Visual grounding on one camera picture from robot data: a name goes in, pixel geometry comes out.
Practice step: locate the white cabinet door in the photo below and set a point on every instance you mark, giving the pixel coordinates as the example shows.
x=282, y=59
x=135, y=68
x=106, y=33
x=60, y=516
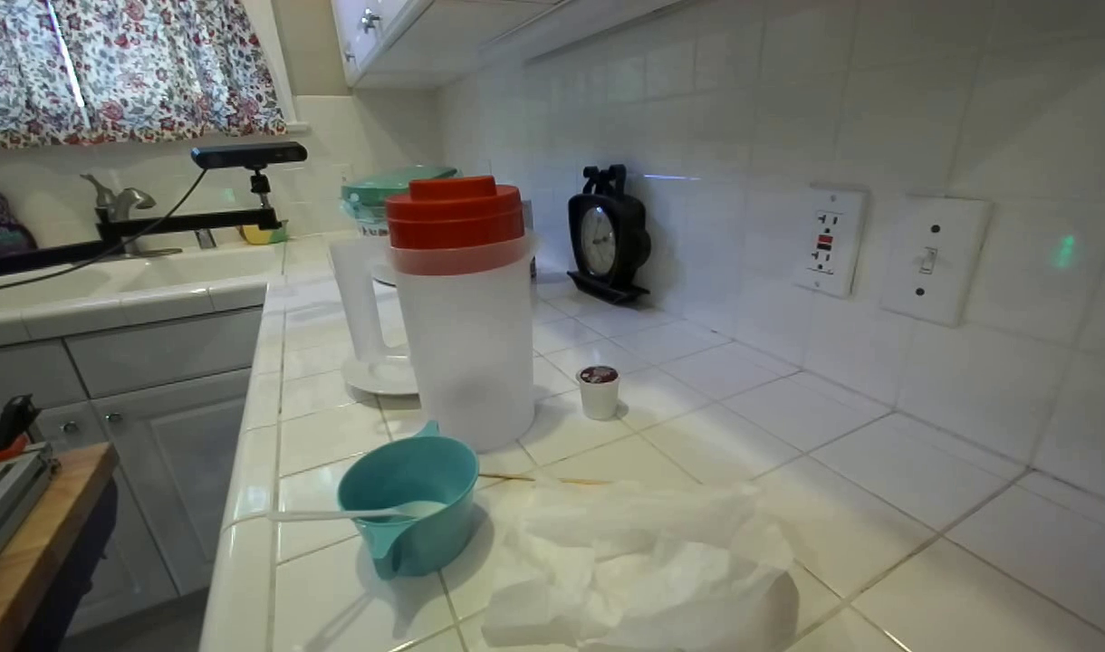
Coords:
x=391, y=40

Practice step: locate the chrome cabinet knob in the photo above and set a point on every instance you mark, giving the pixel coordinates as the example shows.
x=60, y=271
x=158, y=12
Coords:
x=369, y=20

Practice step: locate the white base cabinet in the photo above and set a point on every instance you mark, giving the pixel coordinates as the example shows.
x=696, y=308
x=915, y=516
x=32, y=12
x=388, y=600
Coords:
x=152, y=385

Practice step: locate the small coffee pod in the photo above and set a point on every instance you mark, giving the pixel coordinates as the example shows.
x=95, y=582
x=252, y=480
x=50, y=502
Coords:
x=597, y=391

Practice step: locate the translucent pitcher with red lid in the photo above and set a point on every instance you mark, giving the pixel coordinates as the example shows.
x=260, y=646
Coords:
x=463, y=337

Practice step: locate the black analog clock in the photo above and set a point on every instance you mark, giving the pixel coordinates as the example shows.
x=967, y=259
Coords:
x=607, y=242

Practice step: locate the blue plastic measuring cup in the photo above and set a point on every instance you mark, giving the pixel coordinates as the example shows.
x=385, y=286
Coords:
x=417, y=493

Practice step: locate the green plastic container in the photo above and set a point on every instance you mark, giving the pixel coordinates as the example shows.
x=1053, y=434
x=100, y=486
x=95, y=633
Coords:
x=374, y=202

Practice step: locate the crumpled clear plastic bag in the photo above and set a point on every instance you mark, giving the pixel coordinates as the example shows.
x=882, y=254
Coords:
x=646, y=582

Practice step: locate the yellow green sponge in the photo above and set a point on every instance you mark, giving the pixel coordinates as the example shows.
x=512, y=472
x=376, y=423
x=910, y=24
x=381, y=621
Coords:
x=260, y=232

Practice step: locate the chrome sink faucet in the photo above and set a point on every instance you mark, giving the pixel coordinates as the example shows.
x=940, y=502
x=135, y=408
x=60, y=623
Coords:
x=116, y=205

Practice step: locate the floral window curtain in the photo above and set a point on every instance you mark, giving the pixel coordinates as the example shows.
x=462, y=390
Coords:
x=126, y=68

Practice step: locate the wooden work table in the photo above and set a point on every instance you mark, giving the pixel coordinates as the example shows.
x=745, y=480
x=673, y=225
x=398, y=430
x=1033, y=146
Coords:
x=55, y=529

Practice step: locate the red black clamp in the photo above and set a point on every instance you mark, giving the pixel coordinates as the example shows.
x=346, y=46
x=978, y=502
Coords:
x=13, y=423

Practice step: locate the white GFCI wall outlet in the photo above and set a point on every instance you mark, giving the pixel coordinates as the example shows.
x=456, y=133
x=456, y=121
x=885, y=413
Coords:
x=829, y=242

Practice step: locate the white wall cabinet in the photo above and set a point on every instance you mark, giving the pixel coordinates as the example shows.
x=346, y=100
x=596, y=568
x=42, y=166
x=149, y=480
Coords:
x=489, y=38

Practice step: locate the black stereo camera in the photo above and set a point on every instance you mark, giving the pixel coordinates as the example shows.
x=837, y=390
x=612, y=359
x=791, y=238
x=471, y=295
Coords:
x=248, y=152

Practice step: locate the white wall light switch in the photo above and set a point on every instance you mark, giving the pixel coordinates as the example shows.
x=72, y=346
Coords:
x=932, y=259

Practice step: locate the aluminium frame rails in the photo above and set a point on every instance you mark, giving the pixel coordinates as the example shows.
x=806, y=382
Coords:
x=1, y=493

